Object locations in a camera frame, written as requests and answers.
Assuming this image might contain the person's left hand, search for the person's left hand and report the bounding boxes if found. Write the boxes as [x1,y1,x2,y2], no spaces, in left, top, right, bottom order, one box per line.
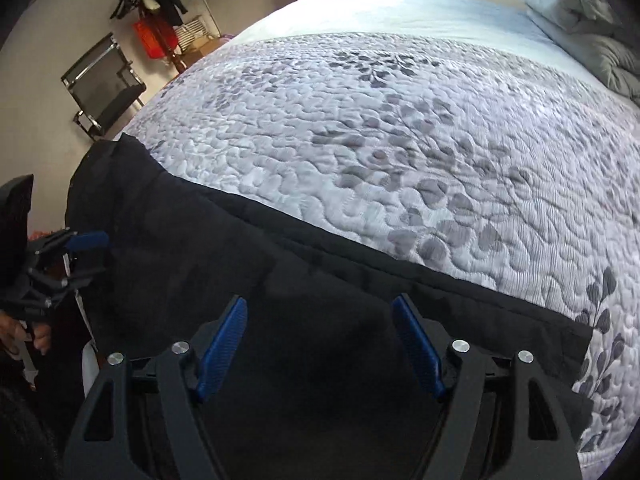
[0,310,54,357]

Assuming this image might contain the grey folded duvet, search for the grey folded duvet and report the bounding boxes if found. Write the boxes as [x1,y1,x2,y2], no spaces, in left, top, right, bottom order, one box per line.
[508,0,640,109]

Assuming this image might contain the wooden coat rack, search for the wooden coat rack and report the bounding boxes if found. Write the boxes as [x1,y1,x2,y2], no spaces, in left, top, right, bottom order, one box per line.
[110,0,189,74]

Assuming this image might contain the pale blue bed sheet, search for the pale blue bed sheet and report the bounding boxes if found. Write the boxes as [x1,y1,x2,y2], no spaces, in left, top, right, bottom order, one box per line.
[232,0,576,73]

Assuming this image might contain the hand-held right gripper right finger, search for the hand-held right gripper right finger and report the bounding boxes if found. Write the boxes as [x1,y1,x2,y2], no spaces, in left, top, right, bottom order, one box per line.
[392,294,584,480]

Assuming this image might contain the red bag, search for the red bag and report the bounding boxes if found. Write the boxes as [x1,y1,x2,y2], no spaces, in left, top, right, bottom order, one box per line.
[132,16,179,60]

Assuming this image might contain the person's dark fuzzy clothing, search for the person's dark fuzzy clothing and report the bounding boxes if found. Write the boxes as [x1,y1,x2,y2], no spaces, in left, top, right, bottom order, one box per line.
[0,387,63,480]

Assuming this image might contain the black pants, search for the black pants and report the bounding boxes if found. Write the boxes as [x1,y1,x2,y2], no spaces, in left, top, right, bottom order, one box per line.
[65,133,595,480]

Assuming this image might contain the black chrome-framed chair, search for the black chrome-framed chair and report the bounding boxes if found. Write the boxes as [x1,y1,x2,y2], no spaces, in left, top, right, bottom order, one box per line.
[60,32,148,142]

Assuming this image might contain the grey leaf-patterned quilt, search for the grey leaf-patterned quilt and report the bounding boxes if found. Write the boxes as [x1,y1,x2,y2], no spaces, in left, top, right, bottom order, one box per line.
[121,31,640,466]

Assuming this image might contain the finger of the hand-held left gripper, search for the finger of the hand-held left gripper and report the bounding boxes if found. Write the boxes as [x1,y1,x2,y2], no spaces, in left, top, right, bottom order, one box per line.
[29,230,111,262]
[27,259,108,307]

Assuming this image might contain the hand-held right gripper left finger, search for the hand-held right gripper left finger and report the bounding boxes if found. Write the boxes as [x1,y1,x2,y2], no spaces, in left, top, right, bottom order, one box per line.
[62,295,249,480]

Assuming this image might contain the white wire rack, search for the white wire rack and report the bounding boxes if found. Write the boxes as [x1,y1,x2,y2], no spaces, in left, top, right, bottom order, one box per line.
[175,15,222,54]

